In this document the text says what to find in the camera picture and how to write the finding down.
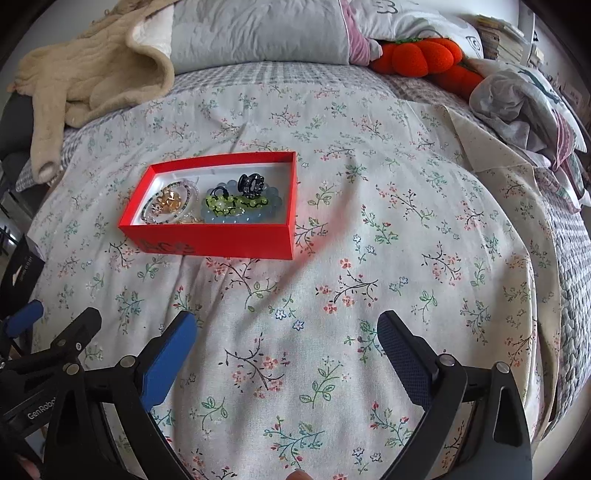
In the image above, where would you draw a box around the crumpled grey printed cloth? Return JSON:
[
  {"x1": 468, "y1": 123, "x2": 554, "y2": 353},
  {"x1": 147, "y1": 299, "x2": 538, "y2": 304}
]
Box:
[{"x1": 468, "y1": 58, "x2": 589, "y2": 160}]

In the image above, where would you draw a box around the black box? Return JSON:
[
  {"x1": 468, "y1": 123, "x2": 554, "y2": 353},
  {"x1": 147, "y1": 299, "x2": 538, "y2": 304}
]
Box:
[{"x1": 0, "y1": 233, "x2": 47, "y2": 315}]

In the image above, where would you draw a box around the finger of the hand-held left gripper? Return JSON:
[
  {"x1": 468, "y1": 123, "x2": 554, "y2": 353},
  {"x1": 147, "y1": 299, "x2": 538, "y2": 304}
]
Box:
[
  {"x1": 0, "y1": 300, "x2": 45, "y2": 342},
  {"x1": 44, "y1": 307, "x2": 103, "y2": 370}
]

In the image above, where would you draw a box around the floral bedsheet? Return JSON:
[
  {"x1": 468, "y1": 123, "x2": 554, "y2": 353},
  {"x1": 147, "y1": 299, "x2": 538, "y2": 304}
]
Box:
[{"x1": 28, "y1": 88, "x2": 568, "y2": 480}]

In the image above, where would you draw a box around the red jewelry box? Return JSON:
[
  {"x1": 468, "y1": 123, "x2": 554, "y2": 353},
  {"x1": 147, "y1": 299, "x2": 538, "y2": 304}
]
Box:
[{"x1": 117, "y1": 151, "x2": 297, "y2": 260}]

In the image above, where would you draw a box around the grey pillow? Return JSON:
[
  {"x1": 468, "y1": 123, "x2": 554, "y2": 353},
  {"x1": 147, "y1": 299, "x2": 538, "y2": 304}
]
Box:
[{"x1": 171, "y1": 0, "x2": 384, "y2": 77}]

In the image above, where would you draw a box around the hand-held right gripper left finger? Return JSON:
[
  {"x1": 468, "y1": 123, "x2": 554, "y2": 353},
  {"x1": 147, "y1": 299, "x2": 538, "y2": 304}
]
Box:
[{"x1": 45, "y1": 311, "x2": 198, "y2": 480}]

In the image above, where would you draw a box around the gold chunky ring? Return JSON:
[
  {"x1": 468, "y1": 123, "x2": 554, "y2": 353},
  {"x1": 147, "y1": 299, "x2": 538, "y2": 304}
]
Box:
[{"x1": 152, "y1": 189, "x2": 188, "y2": 215}]

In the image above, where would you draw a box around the black hair claw clip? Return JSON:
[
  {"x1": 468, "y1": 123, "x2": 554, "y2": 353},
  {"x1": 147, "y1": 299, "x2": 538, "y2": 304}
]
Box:
[{"x1": 237, "y1": 173, "x2": 266, "y2": 198}]

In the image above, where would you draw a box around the beige fleece garment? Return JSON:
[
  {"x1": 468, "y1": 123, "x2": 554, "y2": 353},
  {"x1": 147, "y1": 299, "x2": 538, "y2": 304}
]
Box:
[{"x1": 7, "y1": 0, "x2": 176, "y2": 183}]

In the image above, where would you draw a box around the orange pumpkin plush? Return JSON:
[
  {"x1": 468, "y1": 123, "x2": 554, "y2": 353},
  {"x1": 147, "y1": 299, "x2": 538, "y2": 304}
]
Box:
[{"x1": 369, "y1": 37, "x2": 485, "y2": 97}]

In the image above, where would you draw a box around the green bead bracelet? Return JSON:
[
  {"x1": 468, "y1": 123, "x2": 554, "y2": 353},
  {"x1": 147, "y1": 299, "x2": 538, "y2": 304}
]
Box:
[{"x1": 203, "y1": 187, "x2": 271, "y2": 217}]

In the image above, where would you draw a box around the multicoloured small bead bracelet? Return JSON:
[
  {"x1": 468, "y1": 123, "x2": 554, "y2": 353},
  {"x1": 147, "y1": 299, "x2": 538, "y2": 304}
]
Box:
[{"x1": 141, "y1": 180, "x2": 200, "y2": 225}]

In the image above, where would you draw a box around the white printed pillow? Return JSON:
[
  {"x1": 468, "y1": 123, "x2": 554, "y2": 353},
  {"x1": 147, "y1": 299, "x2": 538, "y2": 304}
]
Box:
[{"x1": 351, "y1": 0, "x2": 485, "y2": 61}]

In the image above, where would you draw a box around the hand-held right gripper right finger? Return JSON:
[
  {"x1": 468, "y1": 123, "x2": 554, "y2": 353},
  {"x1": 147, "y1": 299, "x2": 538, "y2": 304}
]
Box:
[{"x1": 376, "y1": 310, "x2": 534, "y2": 480}]

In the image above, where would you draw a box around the light blue bead bracelet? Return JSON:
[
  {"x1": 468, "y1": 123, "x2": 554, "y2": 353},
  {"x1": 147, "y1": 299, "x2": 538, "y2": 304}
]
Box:
[{"x1": 200, "y1": 185, "x2": 282, "y2": 225}]

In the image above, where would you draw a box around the stack of books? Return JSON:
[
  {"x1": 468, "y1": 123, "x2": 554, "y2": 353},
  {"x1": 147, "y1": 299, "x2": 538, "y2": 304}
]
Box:
[{"x1": 475, "y1": 14, "x2": 550, "y2": 65}]

